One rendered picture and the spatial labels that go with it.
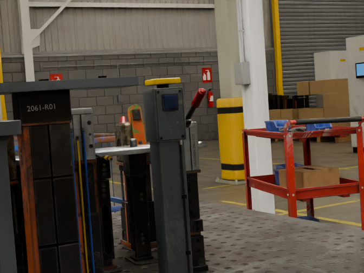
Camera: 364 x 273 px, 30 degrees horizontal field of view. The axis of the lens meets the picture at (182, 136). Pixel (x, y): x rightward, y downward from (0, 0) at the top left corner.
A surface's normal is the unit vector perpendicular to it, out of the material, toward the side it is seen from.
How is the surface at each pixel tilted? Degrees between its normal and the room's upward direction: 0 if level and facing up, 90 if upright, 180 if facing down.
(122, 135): 90
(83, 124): 90
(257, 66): 90
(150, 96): 90
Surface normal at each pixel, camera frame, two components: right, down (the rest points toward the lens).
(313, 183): 0.39, 0.02
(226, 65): -0.87, 0.08
